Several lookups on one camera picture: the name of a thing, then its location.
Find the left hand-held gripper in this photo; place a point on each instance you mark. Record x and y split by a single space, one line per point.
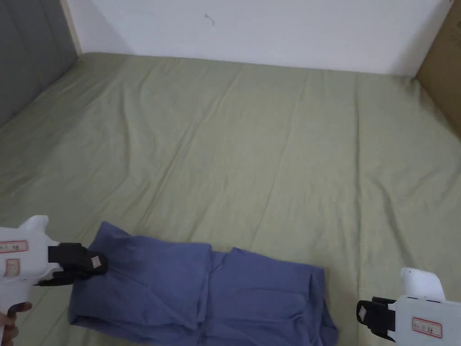
21 263

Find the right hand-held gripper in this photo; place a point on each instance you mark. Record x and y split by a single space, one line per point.
428 313

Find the blue shirt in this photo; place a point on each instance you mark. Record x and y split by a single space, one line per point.
162 295

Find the person's left hand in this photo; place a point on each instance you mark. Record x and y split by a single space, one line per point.
9 324

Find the bed with pale green sheet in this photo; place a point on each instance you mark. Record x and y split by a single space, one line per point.
230 144

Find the grey padded headboard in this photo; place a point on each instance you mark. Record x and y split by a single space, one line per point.
28 54

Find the brown cardboard carton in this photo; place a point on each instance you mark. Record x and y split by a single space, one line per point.
444 68

